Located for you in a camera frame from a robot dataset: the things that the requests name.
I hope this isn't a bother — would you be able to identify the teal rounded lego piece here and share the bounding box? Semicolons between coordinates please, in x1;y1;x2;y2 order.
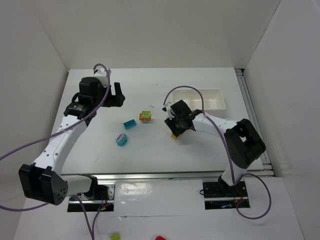
116;133;128;147

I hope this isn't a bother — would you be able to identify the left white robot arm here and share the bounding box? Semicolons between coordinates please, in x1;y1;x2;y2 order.
18;77;125;206

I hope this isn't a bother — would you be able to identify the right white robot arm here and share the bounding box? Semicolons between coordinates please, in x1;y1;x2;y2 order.
162;100;266;193

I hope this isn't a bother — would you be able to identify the teal rectangular lego brick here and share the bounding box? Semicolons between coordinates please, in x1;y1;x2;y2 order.
123;119;137;130

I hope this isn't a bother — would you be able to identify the white divided container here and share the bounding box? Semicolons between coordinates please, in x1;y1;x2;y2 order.
172;88;227;111

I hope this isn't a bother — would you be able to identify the orange green lego stack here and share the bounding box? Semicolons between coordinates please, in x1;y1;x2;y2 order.
139;110;152;124

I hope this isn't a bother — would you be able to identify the red object foreground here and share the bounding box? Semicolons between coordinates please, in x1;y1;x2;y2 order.
154;235;167;240

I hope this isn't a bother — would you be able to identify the lime green lego foreground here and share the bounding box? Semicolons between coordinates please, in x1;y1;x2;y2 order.
110;232;121;240

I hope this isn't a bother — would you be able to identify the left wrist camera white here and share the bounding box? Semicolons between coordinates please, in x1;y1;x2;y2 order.
93;67;111;88

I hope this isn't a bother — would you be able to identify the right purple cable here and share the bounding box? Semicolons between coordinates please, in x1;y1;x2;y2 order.
163;85;272;220

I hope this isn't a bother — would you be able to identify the purple cable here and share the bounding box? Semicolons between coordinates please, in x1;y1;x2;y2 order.
0;63;112;240
163;85;272;220

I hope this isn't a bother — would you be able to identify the aluminium rail front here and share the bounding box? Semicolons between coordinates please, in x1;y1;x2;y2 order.
59;170;226;181

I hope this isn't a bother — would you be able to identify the aluminium rail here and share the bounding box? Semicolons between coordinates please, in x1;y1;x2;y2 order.
59;170;226;181
234;68;275;177

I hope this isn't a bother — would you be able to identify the aluminium rail right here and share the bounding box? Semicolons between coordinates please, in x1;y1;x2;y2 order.
234;68;275;177

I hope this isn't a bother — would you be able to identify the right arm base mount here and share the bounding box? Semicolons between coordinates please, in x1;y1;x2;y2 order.
199;181;250;210

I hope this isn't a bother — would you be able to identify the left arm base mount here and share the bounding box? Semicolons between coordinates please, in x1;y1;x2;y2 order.
76;181;116;213

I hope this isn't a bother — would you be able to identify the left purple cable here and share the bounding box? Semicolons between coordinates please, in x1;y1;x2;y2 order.
0;63;112;240

